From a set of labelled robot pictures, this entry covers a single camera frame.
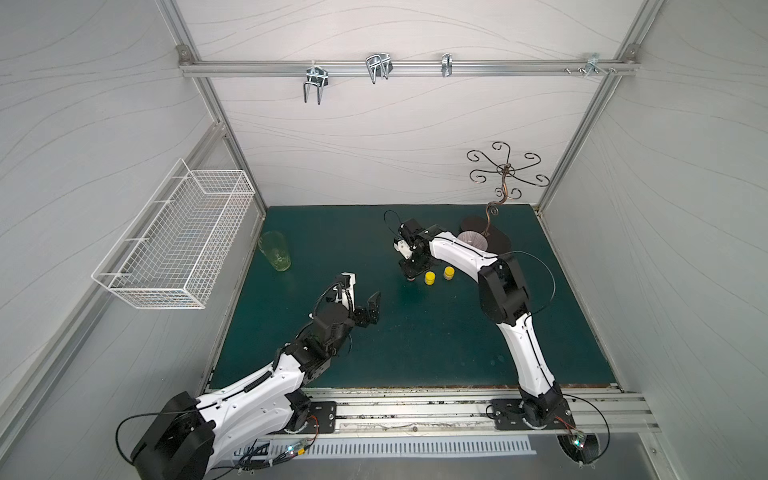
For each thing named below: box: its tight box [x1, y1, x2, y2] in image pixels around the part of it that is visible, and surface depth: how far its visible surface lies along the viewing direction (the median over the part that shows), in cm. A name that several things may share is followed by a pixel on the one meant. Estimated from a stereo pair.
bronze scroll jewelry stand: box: [466, 141, 550, 236], surface depth 91 cm
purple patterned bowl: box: [457, 230, 488, 251], surface depth 110 cm
